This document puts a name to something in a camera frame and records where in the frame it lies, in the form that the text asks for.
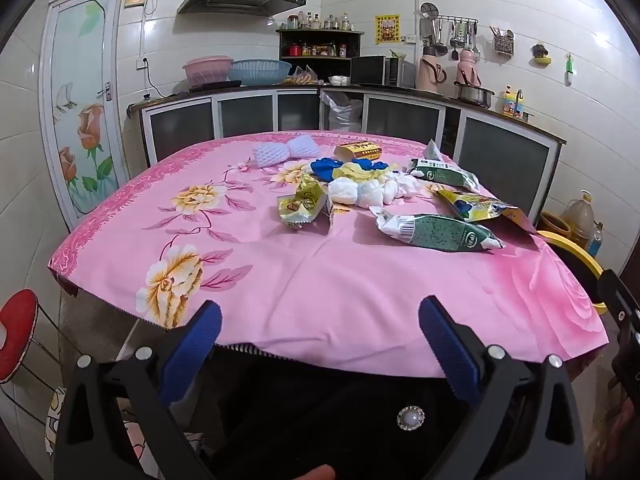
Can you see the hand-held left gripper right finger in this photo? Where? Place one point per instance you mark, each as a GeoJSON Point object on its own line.
{"type": "Point", "coordinates": [450, 347]}

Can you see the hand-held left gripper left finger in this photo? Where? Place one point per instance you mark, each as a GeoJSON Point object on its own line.
{"type": "Point", "coordinates": [192, 347]}

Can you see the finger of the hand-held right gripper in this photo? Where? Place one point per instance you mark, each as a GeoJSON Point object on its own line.
{"type": "Point", "coordinates": [620, 300]}

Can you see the black trash bin yellow rim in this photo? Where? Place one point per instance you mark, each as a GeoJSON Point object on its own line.
{"type": "Point", "coordinates": [575, 250]}

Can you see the green snack packet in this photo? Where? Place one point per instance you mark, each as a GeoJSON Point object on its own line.
{"type": "Point", "coordinates": [445, 232]}
{"type": "Point", "coordinates": [445, 175]}

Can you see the yellow snack packet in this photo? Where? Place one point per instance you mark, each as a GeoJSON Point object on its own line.
{"type": "Point", "coordinates": [475, 207]}

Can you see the white plastic bag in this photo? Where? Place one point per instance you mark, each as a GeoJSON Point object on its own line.
{"type": "Point", "coordinates": [407, 184]}
{"type": "Point", "coordinates": [376, 194]}

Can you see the white tissue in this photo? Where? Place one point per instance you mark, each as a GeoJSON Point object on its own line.
{"type": "Point", "coordinates": [343, 193]}

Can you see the white foam fruit net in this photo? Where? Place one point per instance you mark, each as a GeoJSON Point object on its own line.
{"type": "Point", "coordinates": [270, 156]}
{"type": "Point", "coordinates": [304, 147]}

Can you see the large blue plastic bag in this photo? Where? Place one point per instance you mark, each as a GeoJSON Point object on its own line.
{"type": "Point", "coordinates": [327, 169]}

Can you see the person's left hand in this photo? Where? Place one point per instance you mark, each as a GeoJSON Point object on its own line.
{"type": "Point", "coordinates": [307, 473]}

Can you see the large cooking oil bottle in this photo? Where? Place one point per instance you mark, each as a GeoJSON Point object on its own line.
{"type": "Point", "coordinates": [579, 220]}

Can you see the brown plastic bucket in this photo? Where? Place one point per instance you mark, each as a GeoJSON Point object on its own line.
{"type": "Point", "coordinates": [552, 222]}

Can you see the person's dark clothing with button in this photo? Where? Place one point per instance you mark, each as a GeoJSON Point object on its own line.
{"type": "Point", "coordinates": [325, 410]}

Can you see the pink floral tablecloth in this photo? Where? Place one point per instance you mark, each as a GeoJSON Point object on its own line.
{"type": "Point", "coordinates": [325, 285]}

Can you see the white printed cloth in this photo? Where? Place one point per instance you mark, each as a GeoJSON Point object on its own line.
{"type": "Point", "coordinates": [54, 425]}

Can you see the red round stool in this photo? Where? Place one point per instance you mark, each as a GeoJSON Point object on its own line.
{"type": "Point", "coordinates": [17, 335]}

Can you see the gold crumpled wrapper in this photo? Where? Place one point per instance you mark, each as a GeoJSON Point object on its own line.
{"type": "Point", "coordinates": [300, 206]}

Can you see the kitchen counter cabinet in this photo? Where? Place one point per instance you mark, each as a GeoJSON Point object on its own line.
{"type": "Point", "coordinates": [500, 160]}

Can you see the white yellow blue cloth bundle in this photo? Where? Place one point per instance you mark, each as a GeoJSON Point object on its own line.
{"type": "Point", "coordinates": [360, 174]}

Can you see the small blue plastic bag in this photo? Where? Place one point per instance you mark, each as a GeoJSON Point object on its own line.
{"type": "Point", "coordinates": [370, 164]}

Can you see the gold cardboard box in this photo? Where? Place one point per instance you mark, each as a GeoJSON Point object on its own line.
{"type": "Point", "coordinates": [360, 151]}

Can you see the yellow dish soap bottle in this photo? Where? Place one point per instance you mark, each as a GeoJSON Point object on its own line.
{"type": "Point", "coordinates": [511, 104]}

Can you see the steel cooking pot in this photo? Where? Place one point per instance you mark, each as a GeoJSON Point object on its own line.
{"type": "Point", "coordinates": [474, 96]}

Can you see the white woven sack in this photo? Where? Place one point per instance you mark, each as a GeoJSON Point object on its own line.
{"type": "Point", "coordinates": [345, 115]}

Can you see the black induction cooker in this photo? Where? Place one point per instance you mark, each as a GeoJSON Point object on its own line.
{"type": "Point", "coordinates": [215, 86]}

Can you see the pink thermos flask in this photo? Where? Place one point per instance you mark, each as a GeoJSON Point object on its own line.
{"type": "Point", "coordinates": [468, 67]}
{"type": "Point", "coordinates": [431, 72]}

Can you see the pink plastic basin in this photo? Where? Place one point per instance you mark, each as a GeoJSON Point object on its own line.
{"type": "Point", "coordinates": [207, 70]}

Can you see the blue plastic basket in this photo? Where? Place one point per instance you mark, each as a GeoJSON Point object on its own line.
{"type": "Point", "coordinates": [260, 71]}

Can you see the floral glass door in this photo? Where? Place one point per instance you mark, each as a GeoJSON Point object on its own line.
{"type": "Point", "coordinates": [80, 85]}

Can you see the black microwave oven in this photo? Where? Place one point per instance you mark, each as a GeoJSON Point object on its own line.
{"type": "Point", "coordinates": [372, 71]}

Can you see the white buns on counter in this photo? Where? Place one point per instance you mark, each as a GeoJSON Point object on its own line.
{"type": "Point", "coordinates": [339, 80]}

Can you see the clear bag of food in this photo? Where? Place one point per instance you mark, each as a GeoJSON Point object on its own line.
{"type": "Point", "coordinates": [302, 77]}

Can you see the dark corner spice shelf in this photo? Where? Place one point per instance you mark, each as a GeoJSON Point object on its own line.
{"type": "Point", "coordinates": [320, 65]}

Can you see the hanging kitchen utensils rack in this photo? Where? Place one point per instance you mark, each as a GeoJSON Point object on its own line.
{"type": "Point", "coordinates": [450, 30]}

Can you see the row of small spice jars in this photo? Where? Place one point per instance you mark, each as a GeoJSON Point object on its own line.
{"type": "Point", "coordinates": [317, 51]}

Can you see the row of glass condiment bottles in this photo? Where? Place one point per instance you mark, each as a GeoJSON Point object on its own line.
{"type": "Point", "coordinates": [320, 22]}

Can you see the green white wall brush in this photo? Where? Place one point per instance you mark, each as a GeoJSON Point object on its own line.
{"type": "Point", "coordinates": [569, 70]}

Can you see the yellow wall hook holder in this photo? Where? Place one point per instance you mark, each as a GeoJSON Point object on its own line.
{"type": "Point", "coordinates": [541, 56]}

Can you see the wall chopstick holder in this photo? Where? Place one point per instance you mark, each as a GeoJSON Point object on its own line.
{"type": "Point", "coordinates": [503, 42]}

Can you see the white wall socket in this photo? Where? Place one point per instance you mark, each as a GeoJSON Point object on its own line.
{"type": "Point", "coordinates": [142, 63]}

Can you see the yellow wall poster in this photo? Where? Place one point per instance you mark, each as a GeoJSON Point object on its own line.
{"type": "Point", "coordinates": [387, 29]}

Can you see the orange wall panel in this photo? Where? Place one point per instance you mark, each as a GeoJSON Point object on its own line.
{"type": "Point", "coordinates": [136, 0]}

